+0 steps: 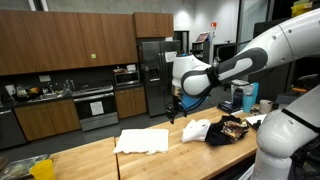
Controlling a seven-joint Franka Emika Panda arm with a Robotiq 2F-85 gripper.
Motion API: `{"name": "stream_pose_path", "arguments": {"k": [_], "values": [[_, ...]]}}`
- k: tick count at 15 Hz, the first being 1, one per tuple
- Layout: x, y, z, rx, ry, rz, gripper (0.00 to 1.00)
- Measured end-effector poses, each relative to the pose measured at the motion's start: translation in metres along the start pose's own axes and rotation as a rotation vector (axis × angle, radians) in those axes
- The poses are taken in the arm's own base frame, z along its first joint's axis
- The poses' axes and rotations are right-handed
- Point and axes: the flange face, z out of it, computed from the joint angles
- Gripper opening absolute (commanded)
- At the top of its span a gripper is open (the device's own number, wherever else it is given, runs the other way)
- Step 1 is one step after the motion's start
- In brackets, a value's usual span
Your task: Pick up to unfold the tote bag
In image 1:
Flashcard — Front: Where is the white bin with dark lid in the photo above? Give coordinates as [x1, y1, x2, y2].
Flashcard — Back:
[275, 92, 299, 105]

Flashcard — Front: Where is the red framed picture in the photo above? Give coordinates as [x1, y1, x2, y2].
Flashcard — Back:
[195, 32, 211, 44]

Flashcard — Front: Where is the white paper on refrigerator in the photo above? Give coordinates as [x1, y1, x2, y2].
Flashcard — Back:
[164, 50, 178, 63]

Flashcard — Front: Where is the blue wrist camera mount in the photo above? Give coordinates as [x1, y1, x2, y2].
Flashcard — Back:
[179, 94, 210, 112]

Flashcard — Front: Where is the dark bookshelf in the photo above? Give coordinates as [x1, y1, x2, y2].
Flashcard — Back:
[191, 40, 211, 64]

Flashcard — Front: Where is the teal box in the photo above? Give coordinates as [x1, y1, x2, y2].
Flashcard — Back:
[251, 82, 260, 105]

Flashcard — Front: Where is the wide wooden base cabinet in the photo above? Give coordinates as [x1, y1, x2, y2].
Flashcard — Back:
[13, 98, 82, 142]

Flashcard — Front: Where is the narrow wooden base cabinet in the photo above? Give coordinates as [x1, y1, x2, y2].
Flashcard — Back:
[114, 86, 148, 120]

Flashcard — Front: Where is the crumpled white cloth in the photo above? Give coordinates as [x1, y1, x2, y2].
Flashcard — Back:
[180, 118, 212, 144]

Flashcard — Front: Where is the dark office chair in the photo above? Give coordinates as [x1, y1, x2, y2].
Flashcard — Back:
[291, 73, 320, 95]

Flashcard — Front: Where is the black bottle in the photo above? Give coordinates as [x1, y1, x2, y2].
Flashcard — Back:
[232, 87, 244, 108]

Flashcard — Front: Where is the yellow storage bin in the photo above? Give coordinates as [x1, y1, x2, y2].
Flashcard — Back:
[290, 1, 314, 18]

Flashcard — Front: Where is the cream canvas tote bag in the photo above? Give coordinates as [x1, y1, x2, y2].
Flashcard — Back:
[112, 128, 170, 156]

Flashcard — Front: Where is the dark dishwasher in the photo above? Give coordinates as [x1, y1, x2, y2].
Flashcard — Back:
[0, 108, 28, 150]

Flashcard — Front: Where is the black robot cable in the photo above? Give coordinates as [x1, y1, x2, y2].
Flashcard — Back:
[281, 108, 320, 134]

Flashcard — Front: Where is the white flat board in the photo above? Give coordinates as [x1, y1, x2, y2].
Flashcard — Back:
[245, 113, 268, 131]

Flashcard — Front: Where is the crinkled foil tray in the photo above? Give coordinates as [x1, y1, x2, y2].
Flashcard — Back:
[0, 153, 51, 180]

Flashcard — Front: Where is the stainless steel oven range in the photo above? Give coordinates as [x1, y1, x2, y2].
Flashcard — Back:
[71, 84, 120, 132]

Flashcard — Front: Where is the bright plastic cup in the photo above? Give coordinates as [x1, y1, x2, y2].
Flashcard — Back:
[29, 158, 57, 180]

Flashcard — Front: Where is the small wooden wall cabinet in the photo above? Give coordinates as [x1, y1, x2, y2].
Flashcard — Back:
[133, 11, 175, 39]

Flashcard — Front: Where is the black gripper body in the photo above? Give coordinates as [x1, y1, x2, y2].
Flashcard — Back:
[165, 101, 188, 118]

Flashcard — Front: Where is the steel kitchen sink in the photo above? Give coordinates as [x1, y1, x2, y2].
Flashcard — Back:
[28, 90, 66, 103]

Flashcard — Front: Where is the long wooden wall cabinet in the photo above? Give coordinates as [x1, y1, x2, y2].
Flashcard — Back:
[0, 9, 139, 77]

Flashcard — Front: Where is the white kettle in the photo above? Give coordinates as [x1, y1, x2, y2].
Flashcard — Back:
[4, 84, 17, 98]

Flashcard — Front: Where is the white paper on oven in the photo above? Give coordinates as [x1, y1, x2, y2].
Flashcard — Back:
[89, 100, 105, 117]

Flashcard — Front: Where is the bowl of fruit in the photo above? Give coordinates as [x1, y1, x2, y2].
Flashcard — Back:
[26, 86, 43, 99]

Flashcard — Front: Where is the black box with blue label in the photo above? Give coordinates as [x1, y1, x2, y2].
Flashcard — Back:
[217, 100, 244, 114]

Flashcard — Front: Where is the clear plastic container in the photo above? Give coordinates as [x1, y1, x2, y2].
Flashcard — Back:
[230, 79, 254, 101]

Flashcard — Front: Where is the teal tumbler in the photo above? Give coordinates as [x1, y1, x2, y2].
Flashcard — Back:
[242, 92, 254, 114]

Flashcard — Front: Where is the white wall outlet plate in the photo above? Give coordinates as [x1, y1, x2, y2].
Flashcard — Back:
[38, 74, 52, 83]

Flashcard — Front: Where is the stainless steel refrigerator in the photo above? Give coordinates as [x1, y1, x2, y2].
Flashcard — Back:
[137, 39, 183, 118]

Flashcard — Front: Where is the black monitor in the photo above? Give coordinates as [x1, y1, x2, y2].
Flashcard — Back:
[213, 42, 242, 64]

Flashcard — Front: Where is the tall dark cabinet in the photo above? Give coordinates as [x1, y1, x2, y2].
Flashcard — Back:
[253, 16, 291, 38]

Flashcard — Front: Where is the black printed shirt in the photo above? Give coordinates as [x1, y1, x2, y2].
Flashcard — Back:
[204, 114, 250, 147]

